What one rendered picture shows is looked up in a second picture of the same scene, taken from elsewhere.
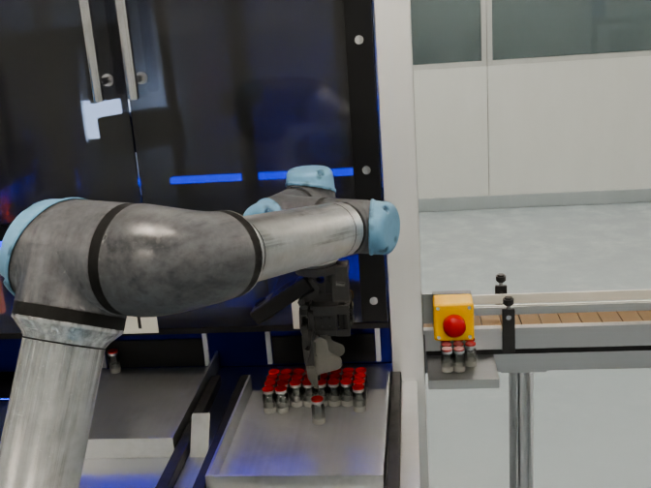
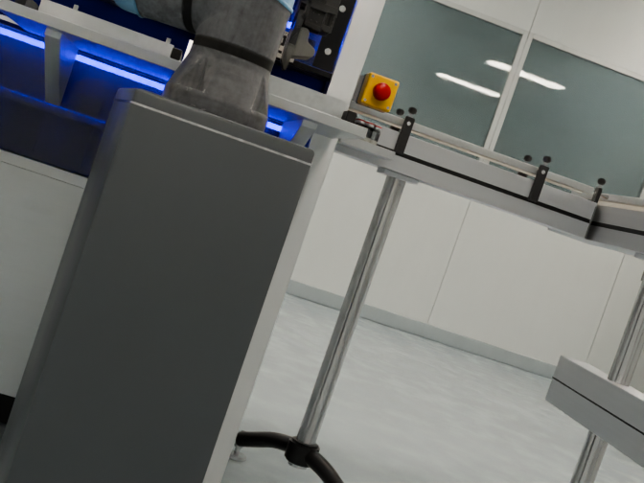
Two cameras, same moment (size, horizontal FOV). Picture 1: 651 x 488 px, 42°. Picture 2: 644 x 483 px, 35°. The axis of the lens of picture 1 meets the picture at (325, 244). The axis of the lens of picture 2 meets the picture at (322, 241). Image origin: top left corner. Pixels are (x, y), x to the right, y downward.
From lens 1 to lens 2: 1.24 m
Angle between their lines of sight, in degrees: 21
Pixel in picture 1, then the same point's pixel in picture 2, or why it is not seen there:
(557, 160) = (340, 260)
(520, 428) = (379, 230)
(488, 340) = (386, 138)
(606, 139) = (391, 258)
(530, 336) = (418, 147)
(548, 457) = not seen: hidden behind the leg
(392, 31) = not seen: outside the picture
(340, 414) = not seen: hidden behind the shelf
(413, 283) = (361, 49)
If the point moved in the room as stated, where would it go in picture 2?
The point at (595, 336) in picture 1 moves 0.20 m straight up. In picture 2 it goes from (464, 165) to (491, 86)
